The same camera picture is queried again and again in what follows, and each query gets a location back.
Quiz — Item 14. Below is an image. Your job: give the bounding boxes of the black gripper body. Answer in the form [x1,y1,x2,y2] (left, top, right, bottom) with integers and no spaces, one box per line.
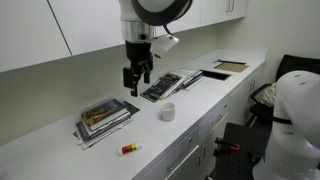
[124,40,155,72]

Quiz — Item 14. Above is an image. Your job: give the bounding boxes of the glue stick with white cap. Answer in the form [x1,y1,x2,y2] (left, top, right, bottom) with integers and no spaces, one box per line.
[117,142,144,157]

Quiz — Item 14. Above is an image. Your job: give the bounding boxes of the white robot base shell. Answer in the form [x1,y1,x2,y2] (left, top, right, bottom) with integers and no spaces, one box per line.
[251,69,320,180]

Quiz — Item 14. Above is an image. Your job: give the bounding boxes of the white mug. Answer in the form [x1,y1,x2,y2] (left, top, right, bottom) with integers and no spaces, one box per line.
[160,101,177,122]

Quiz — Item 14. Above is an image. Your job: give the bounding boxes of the dark glossy magazine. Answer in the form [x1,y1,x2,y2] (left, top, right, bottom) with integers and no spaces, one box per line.
[140,72,184,104]

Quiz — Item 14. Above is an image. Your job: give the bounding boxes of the thin black book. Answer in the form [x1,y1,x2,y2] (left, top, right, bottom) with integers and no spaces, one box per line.
[121,100,141,116]

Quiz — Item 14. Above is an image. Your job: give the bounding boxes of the white bordered magazine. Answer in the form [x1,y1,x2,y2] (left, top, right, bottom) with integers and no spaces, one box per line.
[159,70,194,101]

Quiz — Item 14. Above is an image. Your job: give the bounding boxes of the blue book with gold cover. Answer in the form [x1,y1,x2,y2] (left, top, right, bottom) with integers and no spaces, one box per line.
[81,98,130,132]

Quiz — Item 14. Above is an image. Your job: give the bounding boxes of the blue striped magazine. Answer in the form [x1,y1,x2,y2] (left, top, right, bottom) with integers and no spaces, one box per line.
[179,68,205,92]

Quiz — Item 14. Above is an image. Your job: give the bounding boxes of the wide white cabinet door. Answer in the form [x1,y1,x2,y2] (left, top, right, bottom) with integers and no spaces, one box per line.
[47,0,202,57]

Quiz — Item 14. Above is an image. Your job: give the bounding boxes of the purple edged book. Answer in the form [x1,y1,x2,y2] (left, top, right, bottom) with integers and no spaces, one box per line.
[75,111,134,144]

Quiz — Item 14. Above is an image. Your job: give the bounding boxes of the white paper booklets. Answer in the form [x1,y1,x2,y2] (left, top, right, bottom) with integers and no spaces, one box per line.
[72,118,135,151]

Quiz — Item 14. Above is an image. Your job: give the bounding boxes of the white lower drawer cabinet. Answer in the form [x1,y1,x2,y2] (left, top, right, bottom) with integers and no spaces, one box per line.
[132,61,268,180]

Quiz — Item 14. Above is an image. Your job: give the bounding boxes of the brown cardboard panel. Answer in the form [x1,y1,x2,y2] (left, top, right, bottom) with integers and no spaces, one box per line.
[213,62,250,74]

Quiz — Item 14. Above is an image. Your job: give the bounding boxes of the small white cabinet door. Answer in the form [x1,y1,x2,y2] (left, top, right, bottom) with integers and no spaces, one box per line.
[199,0,250,27]

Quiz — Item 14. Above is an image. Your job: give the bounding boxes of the black clamp with orange grip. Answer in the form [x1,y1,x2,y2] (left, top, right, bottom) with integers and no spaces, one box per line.
[212,136,242,159]

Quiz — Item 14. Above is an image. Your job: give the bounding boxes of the large white cabinet door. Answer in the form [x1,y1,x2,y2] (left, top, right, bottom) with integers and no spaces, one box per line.
[0,0,73,74]

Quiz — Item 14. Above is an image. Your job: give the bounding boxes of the white cloth bundle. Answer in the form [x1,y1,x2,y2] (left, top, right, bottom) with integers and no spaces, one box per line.
[259,81,278,108]

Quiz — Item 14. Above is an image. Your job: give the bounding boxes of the black perforated cart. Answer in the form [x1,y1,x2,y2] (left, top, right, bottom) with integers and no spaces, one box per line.
[205,121,273,180]

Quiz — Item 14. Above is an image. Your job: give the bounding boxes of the black office chair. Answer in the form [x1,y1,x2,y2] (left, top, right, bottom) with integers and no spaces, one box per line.
[245,53,320,129]

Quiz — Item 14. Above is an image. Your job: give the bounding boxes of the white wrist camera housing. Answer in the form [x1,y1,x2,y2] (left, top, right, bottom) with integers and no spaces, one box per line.
[150,33,180,58]

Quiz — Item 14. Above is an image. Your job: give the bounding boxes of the short silver drawer handle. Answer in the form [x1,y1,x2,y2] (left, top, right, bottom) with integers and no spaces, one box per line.
[210,113,224,127]

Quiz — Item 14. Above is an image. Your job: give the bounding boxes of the thin black frame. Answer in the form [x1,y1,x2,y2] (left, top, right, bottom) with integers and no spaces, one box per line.
[213,58,248,66]

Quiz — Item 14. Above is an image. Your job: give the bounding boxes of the long silver drawer handle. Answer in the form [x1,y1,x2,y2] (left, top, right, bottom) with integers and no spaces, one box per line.
[165,144,201,172]

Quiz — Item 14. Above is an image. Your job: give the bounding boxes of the silver cabinet door handles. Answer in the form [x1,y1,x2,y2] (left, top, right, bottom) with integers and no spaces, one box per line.
[224,0,236,14]

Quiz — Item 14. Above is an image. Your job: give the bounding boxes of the pair of silver handles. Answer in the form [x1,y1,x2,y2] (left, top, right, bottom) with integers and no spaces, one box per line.
[247,79,257,94]

